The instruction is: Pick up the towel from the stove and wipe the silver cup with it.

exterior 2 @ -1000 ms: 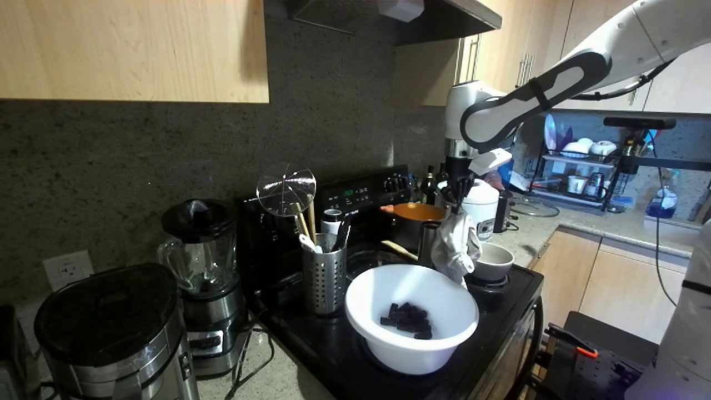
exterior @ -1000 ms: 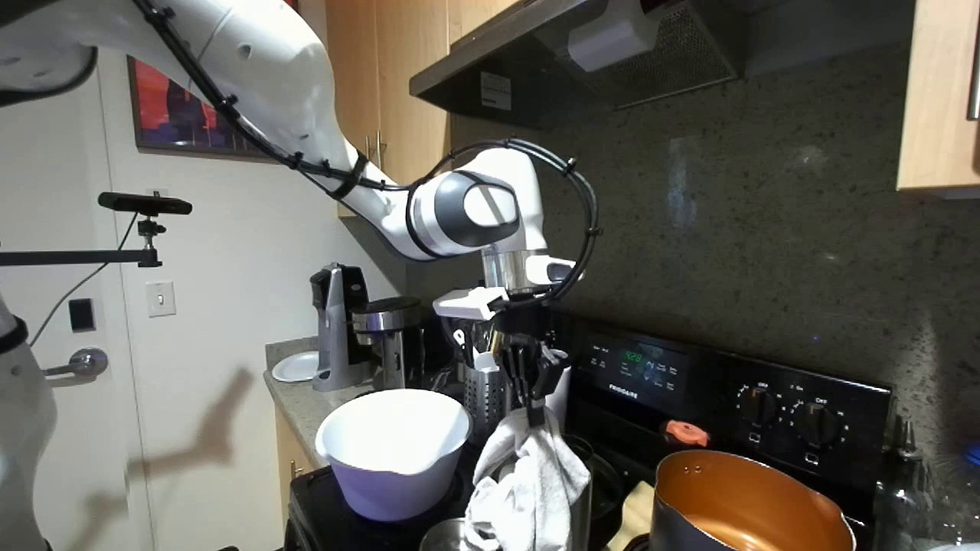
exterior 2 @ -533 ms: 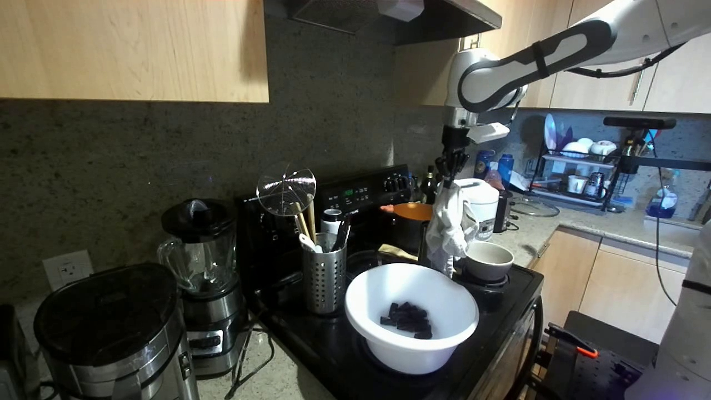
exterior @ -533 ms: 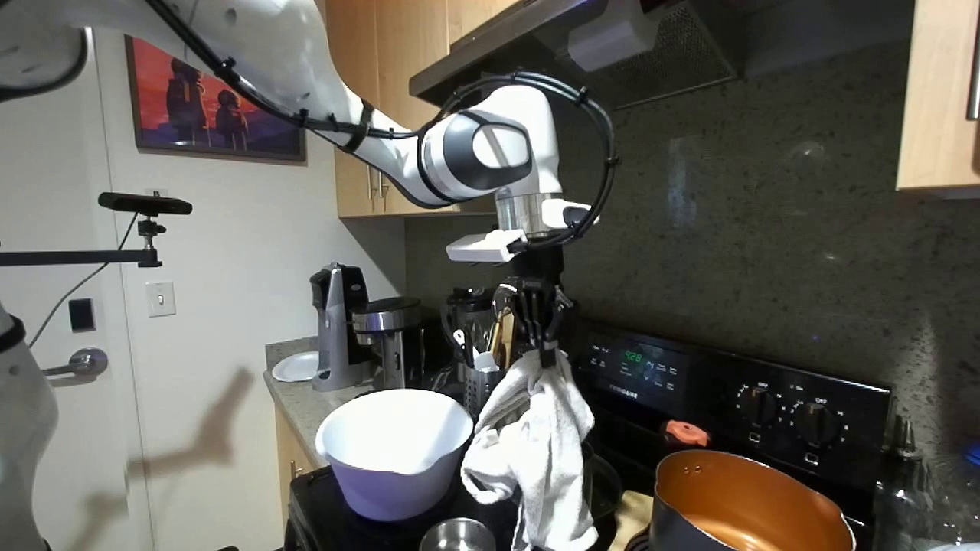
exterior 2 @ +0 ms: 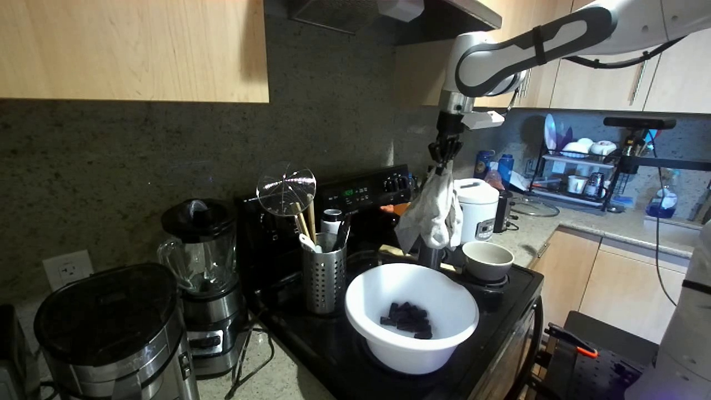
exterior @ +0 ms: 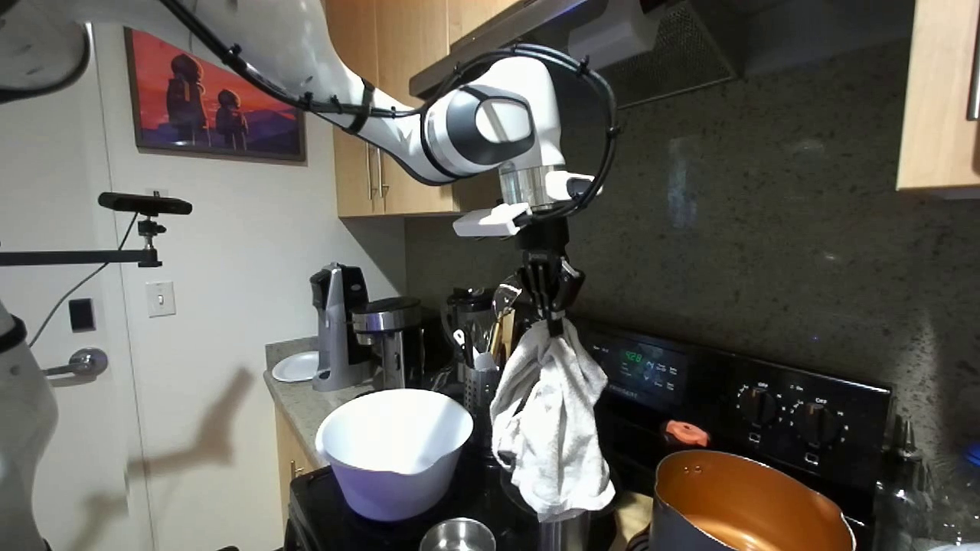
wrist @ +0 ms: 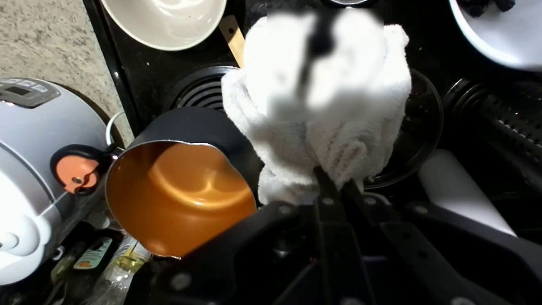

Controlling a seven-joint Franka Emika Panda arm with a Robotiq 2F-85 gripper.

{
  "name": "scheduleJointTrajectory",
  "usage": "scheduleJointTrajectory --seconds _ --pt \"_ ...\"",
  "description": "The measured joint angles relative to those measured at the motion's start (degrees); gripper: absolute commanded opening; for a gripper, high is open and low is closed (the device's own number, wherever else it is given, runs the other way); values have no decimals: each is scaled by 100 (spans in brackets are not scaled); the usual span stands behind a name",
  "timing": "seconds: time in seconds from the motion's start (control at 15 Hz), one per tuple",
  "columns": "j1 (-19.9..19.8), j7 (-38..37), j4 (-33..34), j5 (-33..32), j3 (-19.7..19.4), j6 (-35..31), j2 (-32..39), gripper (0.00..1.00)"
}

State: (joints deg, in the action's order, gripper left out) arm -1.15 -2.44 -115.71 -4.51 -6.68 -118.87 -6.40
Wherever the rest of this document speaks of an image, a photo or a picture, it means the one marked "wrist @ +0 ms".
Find white cylinder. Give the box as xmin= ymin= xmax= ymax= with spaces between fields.
xmin=417 ymin=149 xmax=517 ymax=238

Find black stove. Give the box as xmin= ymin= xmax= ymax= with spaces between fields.
xmin=83 ymin=0 xmax=542 ymax=242

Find white towel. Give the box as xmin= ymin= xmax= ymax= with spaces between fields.
xmin=221 ymin=9 xmax=412 ymax=206

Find clear oil bottle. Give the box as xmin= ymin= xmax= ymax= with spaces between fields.
xmin=90 ymin=234 xmax=152 ymax=305

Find white bowl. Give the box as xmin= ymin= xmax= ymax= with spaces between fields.
xmin=100 ymin=0 xmax=228 ymax=52

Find wooden spatula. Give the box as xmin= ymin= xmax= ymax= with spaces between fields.
xmin=218 ymin=15 xmax=246 ymax=68

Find white plate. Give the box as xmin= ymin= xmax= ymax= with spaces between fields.
xmin=449 ymin=0 xmax=542 ymax=72

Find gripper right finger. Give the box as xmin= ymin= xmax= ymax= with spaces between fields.
xmin=342 ymin=178 xmax=542 ymax=305

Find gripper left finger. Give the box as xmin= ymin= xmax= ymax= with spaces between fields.
xmin=127 ymin=166 xmax=374 ymax=305

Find black perforated utensil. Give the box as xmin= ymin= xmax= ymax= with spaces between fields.
xmin=442 ymin=78 xmax=542 ymax=192

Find dark bottle with green label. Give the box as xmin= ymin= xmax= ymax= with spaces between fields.
xmin=50 ymin=236 xmax=113 ymax=299

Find black pot with copper interior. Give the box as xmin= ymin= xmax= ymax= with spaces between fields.
xmin=50 ymin=106 xmax=265 ymax=259

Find white rice cooker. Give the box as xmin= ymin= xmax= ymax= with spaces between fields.
xmin=0 ymin=77 xmax=114 ymax=286

